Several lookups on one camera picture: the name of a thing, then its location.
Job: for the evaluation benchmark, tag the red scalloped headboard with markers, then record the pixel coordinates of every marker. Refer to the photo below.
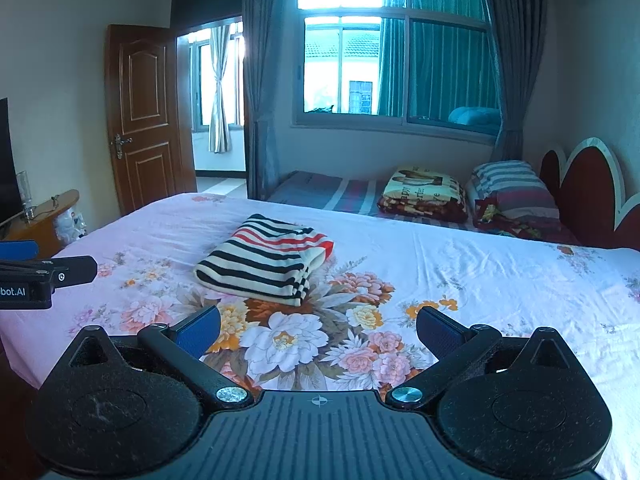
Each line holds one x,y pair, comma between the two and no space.
590,195

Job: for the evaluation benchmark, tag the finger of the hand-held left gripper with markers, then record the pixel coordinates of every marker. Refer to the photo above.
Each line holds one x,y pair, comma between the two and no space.
20,250
75,270

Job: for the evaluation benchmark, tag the white printed bag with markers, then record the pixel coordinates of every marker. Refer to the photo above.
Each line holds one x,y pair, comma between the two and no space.
70,225

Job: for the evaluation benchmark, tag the teal quilt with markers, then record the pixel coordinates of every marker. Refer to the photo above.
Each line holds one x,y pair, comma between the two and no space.
472,116

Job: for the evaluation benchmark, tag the floral bed sheet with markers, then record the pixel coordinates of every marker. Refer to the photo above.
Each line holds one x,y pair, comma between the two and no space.
450,270

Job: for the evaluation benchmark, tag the red printed pillow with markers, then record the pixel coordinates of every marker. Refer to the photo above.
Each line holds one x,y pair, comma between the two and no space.
530,234

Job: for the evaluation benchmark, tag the striped small bed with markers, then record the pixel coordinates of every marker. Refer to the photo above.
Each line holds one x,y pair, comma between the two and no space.
325,190

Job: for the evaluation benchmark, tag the wooden desk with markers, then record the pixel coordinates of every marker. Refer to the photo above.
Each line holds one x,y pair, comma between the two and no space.
45,220

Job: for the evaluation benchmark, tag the bedroom window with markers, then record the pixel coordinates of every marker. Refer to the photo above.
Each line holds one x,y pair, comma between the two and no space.
325,80

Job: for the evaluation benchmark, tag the tall drinking glass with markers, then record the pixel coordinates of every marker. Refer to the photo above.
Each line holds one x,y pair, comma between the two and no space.
26,195

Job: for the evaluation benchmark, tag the brown wooden door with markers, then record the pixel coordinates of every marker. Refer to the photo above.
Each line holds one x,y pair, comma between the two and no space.
150,120

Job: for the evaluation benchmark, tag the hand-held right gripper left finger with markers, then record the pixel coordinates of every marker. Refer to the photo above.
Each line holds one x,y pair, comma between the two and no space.
200,330

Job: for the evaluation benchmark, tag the black white red striped sweater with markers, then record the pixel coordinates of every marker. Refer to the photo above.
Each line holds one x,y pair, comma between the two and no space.
270,260

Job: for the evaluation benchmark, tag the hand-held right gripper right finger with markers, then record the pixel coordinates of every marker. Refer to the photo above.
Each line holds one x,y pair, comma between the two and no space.
440,332

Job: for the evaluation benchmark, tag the striped pillow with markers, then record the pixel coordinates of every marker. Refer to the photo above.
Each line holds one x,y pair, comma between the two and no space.
510,187

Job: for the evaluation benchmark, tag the grey curtain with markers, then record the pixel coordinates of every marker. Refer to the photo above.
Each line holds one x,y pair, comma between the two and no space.
260,85
515,60

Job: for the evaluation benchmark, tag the folded printed blanket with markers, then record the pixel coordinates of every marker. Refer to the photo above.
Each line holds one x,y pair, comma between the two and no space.
420,190

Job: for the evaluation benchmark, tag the teal curtain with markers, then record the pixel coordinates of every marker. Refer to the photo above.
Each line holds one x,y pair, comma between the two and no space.
445,70

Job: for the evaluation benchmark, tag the black television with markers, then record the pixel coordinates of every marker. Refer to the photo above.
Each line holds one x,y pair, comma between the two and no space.
7,160

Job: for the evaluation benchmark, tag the pale hallway curtain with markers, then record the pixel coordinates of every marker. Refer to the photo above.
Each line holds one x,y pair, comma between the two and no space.
220,90

